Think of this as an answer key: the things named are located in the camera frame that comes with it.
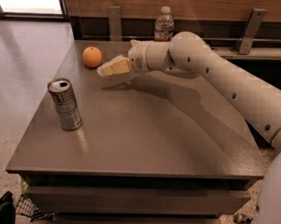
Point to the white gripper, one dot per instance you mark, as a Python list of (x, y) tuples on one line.
[(137, 57)]

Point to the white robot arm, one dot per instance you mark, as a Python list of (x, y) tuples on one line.
[(258, 101)]

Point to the orange fruit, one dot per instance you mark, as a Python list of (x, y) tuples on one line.
[(92, 57)]

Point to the clear plastic water bottle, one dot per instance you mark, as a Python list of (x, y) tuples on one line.
[(164, 25)]

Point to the silver drink can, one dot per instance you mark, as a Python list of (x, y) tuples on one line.
[(64, 99)]

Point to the grey drawer table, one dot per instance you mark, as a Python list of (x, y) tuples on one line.
[(151, 149)]

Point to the bright window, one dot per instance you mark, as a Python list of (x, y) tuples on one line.
[(48, 7)]

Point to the grey side shelf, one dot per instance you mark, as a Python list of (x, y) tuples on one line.
[(254, 54)]

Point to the black bag on floor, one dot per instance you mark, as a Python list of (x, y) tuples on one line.
[(7, 209)]

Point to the black white striped tool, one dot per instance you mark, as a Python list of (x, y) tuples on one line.
[(242, 219)]

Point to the left metal wall bracket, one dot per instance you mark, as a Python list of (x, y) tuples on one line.
[(114, 18)]

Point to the metal wall bracket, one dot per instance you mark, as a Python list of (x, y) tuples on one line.
[(245, 43), (114, 18)]

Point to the right metal wall bracket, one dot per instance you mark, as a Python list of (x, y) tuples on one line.
[(245, 43)]

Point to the black wire basket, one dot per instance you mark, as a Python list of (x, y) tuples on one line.
[(26, 208)]

